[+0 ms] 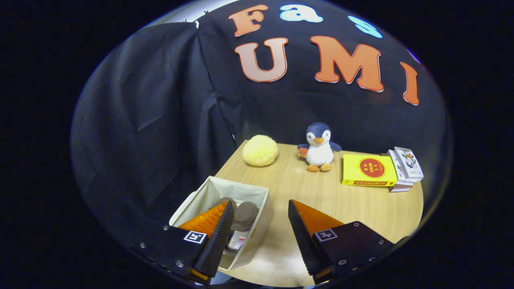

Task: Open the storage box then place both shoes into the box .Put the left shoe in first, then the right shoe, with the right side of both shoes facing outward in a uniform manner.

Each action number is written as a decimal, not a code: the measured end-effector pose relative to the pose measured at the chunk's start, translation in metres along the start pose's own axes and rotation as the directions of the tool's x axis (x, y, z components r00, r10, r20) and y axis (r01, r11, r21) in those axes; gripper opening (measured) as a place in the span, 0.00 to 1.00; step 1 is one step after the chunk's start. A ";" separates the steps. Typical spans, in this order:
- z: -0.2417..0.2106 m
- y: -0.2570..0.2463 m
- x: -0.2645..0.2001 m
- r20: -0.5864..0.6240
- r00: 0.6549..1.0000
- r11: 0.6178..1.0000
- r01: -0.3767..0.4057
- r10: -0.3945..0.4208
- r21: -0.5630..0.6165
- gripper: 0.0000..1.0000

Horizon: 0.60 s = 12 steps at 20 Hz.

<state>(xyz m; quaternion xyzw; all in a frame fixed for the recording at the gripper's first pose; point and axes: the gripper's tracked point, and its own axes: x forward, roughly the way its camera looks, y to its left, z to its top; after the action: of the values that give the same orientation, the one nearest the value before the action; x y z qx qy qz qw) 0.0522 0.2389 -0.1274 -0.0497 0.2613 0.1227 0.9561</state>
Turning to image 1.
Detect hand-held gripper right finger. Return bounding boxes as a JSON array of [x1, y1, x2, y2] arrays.
[[288, 199, 396, 283]]

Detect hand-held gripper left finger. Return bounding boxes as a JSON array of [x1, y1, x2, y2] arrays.
[[139, 200, 235, 286]]

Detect cream fabric storage box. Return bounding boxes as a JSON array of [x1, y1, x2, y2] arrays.
[[169, 176, 274, 271]]

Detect penguin plush toy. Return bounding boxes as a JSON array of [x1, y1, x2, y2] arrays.
[[297, 122, 342, 173]]

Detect yellow book with red circle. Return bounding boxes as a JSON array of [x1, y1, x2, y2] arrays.
[[342, 154, 398, 187]]

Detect yellow bun plush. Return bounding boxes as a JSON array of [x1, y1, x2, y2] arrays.
[[242, 134, 279, 167]]

